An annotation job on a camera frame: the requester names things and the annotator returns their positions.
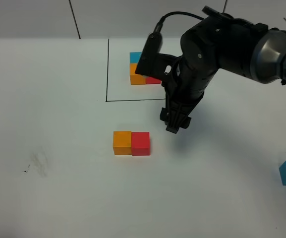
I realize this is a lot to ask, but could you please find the template blue cube block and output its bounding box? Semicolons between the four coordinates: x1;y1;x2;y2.
129;52;141;64

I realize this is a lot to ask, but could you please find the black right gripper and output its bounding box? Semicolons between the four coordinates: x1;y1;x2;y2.
160;56;205;134

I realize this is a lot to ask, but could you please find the template red cube block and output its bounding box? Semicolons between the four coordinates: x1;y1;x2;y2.
145;77;161;84

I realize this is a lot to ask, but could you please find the template orange cube block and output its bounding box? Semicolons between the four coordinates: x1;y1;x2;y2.
129;63;146;85

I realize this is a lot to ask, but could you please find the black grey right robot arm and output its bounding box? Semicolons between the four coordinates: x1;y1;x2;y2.
160;17;286;133

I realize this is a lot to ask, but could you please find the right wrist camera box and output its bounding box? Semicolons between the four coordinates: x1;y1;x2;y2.
135;32;179;82

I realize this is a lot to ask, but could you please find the black right camera cable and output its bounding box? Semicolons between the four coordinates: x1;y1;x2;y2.
152;11;208;34

